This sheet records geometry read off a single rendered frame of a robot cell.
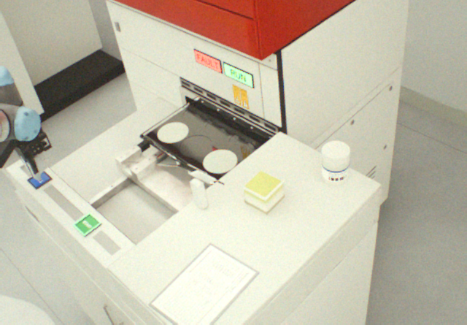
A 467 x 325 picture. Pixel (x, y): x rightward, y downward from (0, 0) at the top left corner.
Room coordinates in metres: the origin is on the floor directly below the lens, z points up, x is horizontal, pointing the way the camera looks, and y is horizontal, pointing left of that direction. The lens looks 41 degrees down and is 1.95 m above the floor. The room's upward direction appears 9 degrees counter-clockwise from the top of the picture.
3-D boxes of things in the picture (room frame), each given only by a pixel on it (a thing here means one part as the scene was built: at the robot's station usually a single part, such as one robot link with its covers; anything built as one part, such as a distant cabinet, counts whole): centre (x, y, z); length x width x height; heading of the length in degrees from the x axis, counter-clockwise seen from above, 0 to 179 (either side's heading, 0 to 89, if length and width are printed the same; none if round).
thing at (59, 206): (1.01, 0.47, 0.89); 0.55 x 0.09 x 0.14; 39
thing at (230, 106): (1.33, -0.01, 0.96); 0.44 x 0.01 x 0.02; 39
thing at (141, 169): (1.17, 0.26, 0.89); 0.08 x 0.03 x 0.03; 129
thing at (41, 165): (1.11, 0.53, 1.01); 0.06 x 0.03 x 0.09; 129
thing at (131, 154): (1.23, 0.31, 0.89); 0.08 x 0.03 x 0.03; 129
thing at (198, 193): (0.93, 0.08, 1.03); 0.06 x 0.04 x 0.13; 129
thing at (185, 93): (1.33, -0.01, 0.89); 0.44 x 0.02 x 0.10; 39
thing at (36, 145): (1.13, 0.54, 1.12); 0.09 x 0.08 x 0.12; 129
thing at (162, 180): (1.11, 0.21, 0.87); 0.36 x 0.08 x 0.03; 39
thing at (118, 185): (1.24, 0.27, 0.84); 0.50 x 0.02 x 0.03; 129
